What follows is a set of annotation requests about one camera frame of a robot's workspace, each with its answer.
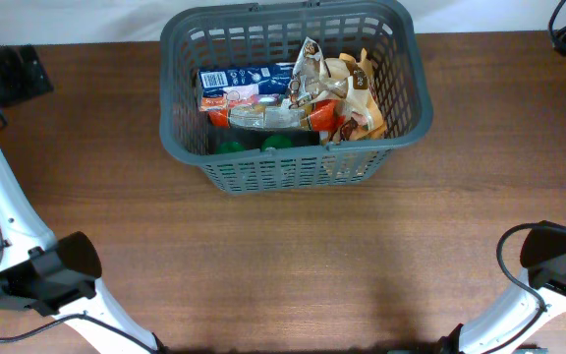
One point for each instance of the blue tissue pack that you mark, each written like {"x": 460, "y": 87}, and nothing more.
{"x": 219, "y": 88}

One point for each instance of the beige brown snack pouch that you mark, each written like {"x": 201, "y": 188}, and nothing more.
{"x": 316, "y": 78}

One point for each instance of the green white cup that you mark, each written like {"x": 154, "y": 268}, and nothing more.
{"x": 276, "y": 142}

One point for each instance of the beige coffee pouch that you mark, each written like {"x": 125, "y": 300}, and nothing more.
{"x": 355, "y": 125}

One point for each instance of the orange spaghetti pack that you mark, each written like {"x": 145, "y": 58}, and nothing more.
{"x": 318, "y": 117}

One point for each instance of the grey plastic basket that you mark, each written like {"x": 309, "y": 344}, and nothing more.
{"x": 218, "y": 37}

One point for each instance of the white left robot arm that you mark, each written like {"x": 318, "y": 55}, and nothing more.
{"x": 57, "y": 278}

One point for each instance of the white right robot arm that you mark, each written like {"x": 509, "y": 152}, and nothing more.
{"x": 535, "y": 296}

